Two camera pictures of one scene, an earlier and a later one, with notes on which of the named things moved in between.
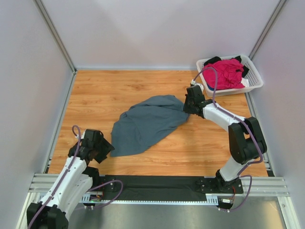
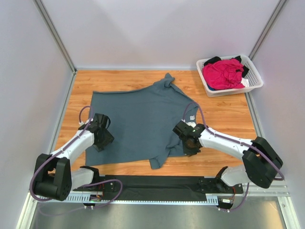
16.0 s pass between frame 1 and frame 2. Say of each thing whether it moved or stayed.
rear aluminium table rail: stayed
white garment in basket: stayed
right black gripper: moved
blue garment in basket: stayed
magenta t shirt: stayed
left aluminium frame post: stayed
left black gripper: moved
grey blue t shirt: moved
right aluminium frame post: stayed
